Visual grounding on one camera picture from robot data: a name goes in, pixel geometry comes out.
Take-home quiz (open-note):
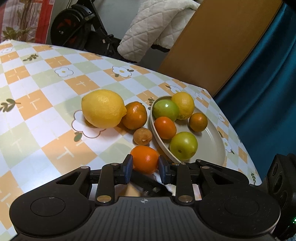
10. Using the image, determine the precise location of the beige round plate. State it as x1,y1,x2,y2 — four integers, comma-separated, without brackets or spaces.
150,95,228,167

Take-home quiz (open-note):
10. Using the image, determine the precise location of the teal curtain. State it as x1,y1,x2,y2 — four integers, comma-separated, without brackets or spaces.
213,0,296,183

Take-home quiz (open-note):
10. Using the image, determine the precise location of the large yellow lemon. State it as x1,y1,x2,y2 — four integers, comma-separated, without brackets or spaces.
81,89,128,129

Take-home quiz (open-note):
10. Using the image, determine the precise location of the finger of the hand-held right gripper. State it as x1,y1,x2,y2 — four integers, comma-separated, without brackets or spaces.
129,173,173,198
196,159,250,186

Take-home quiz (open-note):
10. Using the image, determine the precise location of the checkered floral tablecloth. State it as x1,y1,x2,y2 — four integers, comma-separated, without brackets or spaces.
0,40,263,232

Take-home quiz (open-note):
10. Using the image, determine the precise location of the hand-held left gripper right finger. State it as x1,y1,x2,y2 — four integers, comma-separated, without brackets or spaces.
158,155,234,205

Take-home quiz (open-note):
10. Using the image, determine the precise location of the small yellow lemon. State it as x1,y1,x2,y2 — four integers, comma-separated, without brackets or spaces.
171,92,195,121

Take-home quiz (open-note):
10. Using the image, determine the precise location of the green apple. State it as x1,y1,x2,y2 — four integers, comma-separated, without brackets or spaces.
169,131,199,161
153,99,180,122

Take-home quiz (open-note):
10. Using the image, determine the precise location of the white quilted blanket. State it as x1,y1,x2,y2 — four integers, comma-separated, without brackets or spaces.
117,0,201,62

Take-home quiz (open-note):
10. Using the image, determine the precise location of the small brown longan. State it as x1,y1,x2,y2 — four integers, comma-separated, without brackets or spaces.
133,128,153,146

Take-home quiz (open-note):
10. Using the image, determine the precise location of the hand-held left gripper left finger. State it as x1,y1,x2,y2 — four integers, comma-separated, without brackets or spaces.
55,154,134,204

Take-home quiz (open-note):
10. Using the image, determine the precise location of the dark orange mandarin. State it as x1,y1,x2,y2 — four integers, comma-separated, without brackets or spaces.
121,101,148,130
189,112,208,133

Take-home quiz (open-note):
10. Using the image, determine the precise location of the red printed backdrop cloth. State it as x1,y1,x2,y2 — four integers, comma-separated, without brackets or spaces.
0,0,54,44

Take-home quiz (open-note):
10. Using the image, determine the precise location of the wooden board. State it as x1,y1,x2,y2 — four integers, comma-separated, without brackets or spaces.
158,0,284,97

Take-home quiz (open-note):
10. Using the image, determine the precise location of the black exercise bike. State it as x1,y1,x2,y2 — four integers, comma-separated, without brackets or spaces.
50,0,170,63

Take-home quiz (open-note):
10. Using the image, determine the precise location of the bright orange tangerine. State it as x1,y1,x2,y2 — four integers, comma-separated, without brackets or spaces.
130,145,160,175
154,116,177,140

